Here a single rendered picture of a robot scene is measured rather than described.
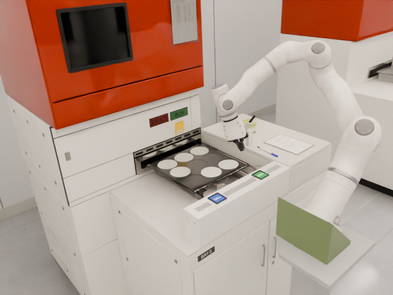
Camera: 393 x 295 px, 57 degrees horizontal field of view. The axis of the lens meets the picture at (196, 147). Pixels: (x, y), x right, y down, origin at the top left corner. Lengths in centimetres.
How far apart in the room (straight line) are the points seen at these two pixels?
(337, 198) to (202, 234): 52
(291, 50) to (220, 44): 249
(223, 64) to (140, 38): 261
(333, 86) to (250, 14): 296
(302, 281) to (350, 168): 48
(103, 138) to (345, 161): 105
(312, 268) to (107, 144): 103
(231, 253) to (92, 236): 73
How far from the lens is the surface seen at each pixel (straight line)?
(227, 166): 182
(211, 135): 204
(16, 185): 337
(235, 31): 430
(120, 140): 180
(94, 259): 204
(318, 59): 161
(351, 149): 145
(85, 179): 179
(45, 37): 151
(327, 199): 142
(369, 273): 269
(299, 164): 178
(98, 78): 161
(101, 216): 192
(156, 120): 188
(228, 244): 158
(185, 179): 173
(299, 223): 142
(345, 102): 156
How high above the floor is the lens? 179
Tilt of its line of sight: 26 degrees down
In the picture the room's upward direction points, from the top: 3 degrees counter-clockwise
